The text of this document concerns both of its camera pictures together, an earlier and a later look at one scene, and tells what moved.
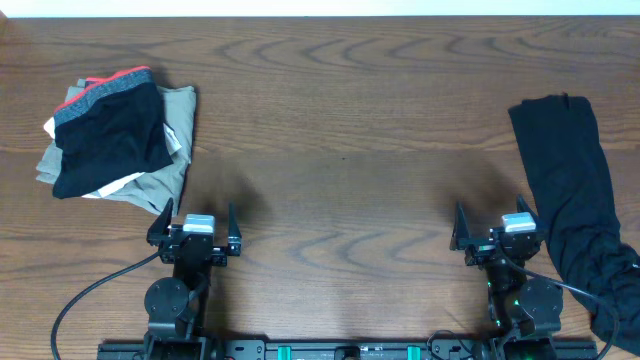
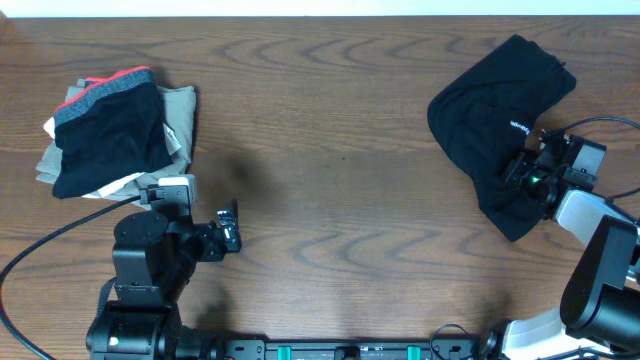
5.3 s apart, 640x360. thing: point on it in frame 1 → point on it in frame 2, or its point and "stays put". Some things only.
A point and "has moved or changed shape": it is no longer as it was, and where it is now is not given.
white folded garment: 173,144 stays put
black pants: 561,141 has moved or changed shape
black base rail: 347,349 stays put
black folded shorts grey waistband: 112,131 stays put
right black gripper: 481,249 → 515,170
